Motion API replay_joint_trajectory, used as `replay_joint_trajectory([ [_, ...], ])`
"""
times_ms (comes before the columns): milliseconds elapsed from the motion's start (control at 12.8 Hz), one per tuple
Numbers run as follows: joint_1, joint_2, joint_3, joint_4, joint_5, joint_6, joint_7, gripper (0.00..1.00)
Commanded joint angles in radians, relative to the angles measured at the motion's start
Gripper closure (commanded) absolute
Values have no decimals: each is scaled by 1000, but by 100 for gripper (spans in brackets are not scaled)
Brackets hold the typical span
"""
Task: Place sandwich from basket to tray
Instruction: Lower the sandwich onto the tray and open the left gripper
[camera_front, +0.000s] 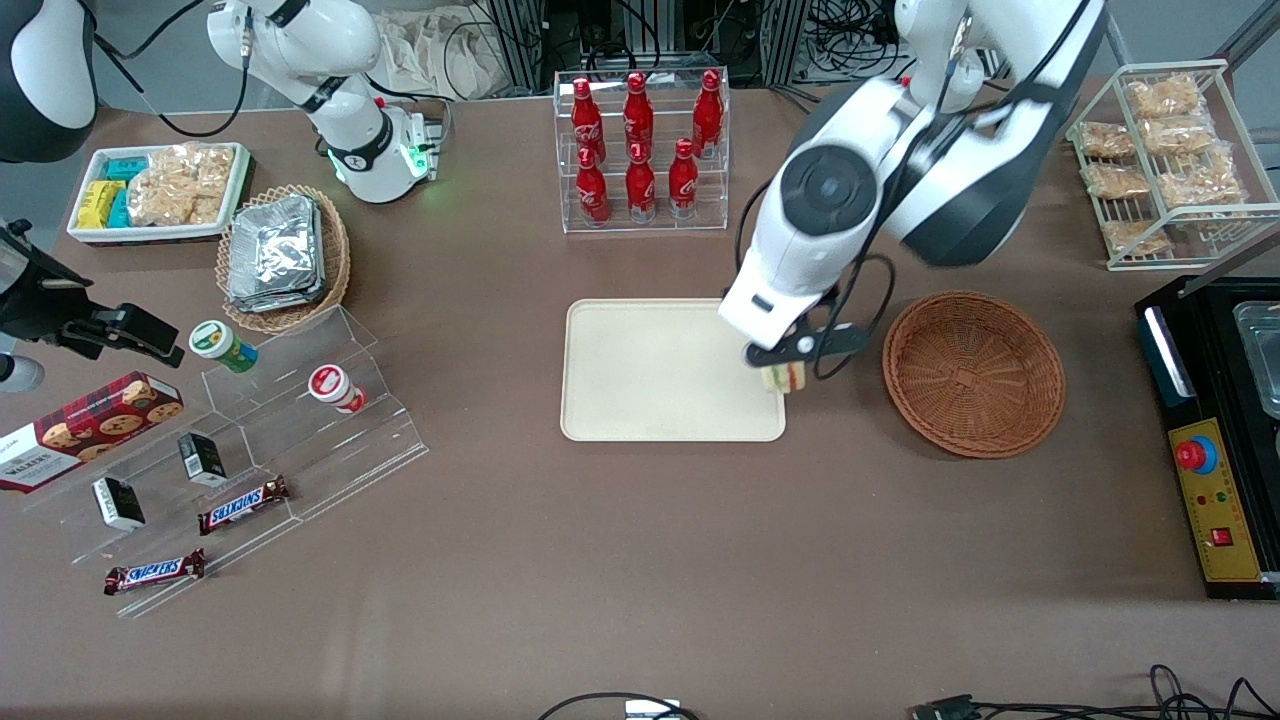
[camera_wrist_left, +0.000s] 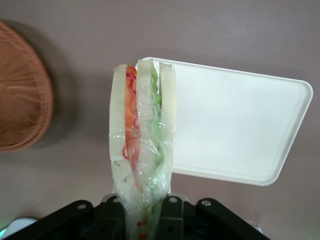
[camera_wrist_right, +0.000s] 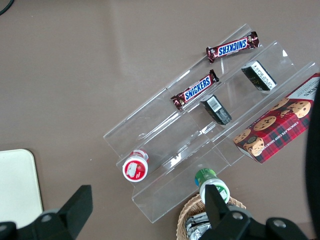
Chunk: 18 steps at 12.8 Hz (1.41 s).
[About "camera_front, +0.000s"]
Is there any white rectangular snack tray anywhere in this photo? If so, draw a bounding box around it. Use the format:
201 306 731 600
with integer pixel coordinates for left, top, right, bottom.
66 142 253 245

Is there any beige plastic serving tray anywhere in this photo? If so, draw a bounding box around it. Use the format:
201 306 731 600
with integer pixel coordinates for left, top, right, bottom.
560 298 787 443

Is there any brown wicker round basket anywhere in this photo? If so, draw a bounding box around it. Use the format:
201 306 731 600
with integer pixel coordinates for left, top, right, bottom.
882 290 1067 460

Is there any oval wicker basket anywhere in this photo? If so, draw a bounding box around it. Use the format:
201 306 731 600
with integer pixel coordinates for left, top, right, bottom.
215 184 352 335

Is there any green lidded snack cup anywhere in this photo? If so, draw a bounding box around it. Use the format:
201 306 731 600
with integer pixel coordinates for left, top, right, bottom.
189 320 259 374

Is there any red tartan cookie box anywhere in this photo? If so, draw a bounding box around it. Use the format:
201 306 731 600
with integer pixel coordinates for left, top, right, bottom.
0 371 186 494

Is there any small black box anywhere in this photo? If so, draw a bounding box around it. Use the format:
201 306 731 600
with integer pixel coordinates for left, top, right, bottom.
178 431 229 488
92 476 147 532

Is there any silver foil pack stack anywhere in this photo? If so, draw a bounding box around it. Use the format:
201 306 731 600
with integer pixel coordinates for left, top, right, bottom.
226 194 328 314

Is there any yellow snack packet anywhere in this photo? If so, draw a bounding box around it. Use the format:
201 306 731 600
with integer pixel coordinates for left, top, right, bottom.
76 180 126 230

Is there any clear bag of crackers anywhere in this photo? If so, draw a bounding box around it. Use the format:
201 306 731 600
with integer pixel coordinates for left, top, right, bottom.
126 143 236 227

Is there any red lidded snack cup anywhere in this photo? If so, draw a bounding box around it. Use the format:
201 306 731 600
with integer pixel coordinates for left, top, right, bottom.
307 364 367 415

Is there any brown Snickers bar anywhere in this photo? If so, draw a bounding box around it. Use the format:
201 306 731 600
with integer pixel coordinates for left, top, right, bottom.
197 475 292 536
104 548 207 597

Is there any clear acrylic bottle rack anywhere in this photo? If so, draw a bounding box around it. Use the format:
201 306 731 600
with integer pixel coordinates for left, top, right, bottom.
553 68 731 235

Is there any clear acrylic stepped display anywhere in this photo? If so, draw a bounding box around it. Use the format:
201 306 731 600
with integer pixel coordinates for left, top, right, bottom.
20 305 431 619

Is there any red cola bottle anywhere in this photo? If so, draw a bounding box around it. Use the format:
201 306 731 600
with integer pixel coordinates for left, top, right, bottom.
692 70 725 161
570 77 607 166
575 147 610 227
622 72 655 161
667 138 700 220
625 142 658 223

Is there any clear bag of fried snack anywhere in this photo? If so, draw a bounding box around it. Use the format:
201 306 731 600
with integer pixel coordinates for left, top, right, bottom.
1078 122 1137 159
1082 163 1152 199
1100 220 1172 257
1125 75 1207 119
1158 150 1247 209
1140 115 1217 157

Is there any beige cloth bag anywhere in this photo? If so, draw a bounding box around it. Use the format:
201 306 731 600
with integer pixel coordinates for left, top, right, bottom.
375 8 503 101

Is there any black control box yellow panel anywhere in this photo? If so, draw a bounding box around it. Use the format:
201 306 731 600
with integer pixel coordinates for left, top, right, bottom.
1135 275 1280 601

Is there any clear metal-rimmed container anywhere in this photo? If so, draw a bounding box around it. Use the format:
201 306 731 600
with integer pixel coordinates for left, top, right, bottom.
1232 300 1280 421

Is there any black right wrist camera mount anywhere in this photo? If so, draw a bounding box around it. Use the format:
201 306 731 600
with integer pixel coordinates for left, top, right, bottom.
0 219 99 347

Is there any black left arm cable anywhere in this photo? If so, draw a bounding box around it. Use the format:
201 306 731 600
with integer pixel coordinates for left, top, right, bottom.
735 0 1093 382

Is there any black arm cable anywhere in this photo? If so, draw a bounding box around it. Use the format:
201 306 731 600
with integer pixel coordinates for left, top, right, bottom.
95 0 253 139
735 0 1093 382

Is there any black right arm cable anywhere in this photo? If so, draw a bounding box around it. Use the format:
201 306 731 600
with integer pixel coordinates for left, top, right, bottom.
95 0 253 139

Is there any black cable with white plug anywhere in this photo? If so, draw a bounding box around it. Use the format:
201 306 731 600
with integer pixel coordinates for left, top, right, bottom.
538 692 701 720

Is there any aluminium frame with cables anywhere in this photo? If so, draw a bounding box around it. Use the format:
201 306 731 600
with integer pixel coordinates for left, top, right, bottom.
488 0 906 93

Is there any white wire rack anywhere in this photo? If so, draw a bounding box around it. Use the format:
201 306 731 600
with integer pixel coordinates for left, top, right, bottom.
1066 58 1280 272

